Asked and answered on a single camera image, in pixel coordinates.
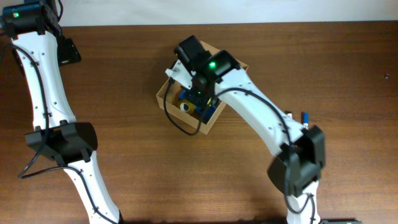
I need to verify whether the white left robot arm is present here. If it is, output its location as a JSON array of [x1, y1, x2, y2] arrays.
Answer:
[[1, 1, 124, 224]]

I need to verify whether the blue whiteboard marker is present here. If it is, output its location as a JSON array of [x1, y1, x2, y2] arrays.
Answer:
[[302, 112, 309, 129]]

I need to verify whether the brown cardboard box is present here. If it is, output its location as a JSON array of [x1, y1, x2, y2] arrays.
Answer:
[[156, 36, 248, 136]]

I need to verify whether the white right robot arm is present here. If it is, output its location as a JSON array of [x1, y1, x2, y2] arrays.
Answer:
[[166, 35, 325, 223]]

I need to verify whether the yellow tape roll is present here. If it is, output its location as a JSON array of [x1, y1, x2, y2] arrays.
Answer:
[[179, 100, 195, 114]]

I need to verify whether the black whiteboard marker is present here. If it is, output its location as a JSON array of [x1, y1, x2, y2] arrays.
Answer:
[[285, 111, 293, 119]]

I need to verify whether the blue whiteboard eraser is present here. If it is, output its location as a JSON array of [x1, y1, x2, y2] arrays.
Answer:
[[178, 90, 219, 123]]

